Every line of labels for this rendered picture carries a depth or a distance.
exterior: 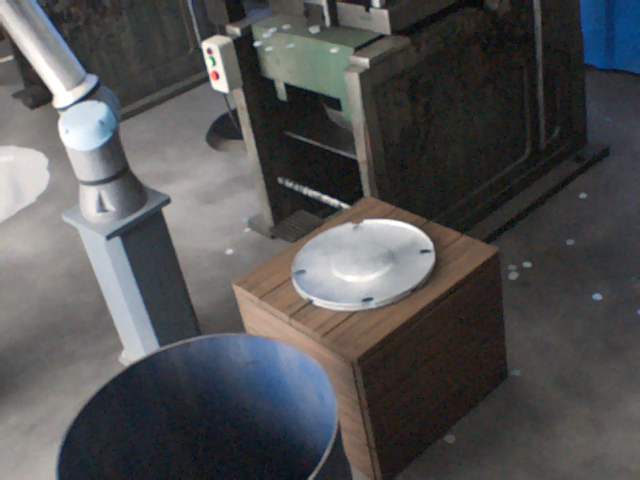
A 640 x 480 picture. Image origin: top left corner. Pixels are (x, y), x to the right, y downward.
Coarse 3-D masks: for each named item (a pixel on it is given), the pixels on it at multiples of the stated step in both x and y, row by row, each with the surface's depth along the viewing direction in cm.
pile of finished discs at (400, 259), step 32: (352, 224) 183; (384, 224) 181; (320, 256) 175; (352, 256) 172; (384, 256) 170; (416, 256) 169; (320, 288) 166; (352, 288) 164; (384, 288) 162; (416, 288) 162
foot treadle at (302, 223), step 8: (360, 192) 237; (344, 200) 234; (352, 200) 234; (328, 208) 232; (336, 208) 231; (296, 216) 229; (304, 216) 228; (312, 216) 227; (320, 216) 229; (328, 216) 230; (280, 224) 227; (288, 224) 226; (296, 224) 225; (304, 224) 225; (312, 224) 224; (320, 224) 224; (272, 232) 224; (280, 232) 223; (288, 232) 222; (296, 232) 222; (304, 232) 221; (288, 240) 220; (296, 240) 220
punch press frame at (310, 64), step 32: (480, 0) 219; (256, 32) 219; (288, 32) 209; (320, 32) 205; (352, 32) 201; (288, 64) 215; (320, 64) 205; (352, 64) 195; (288, 96) 224; (320, 192) 233
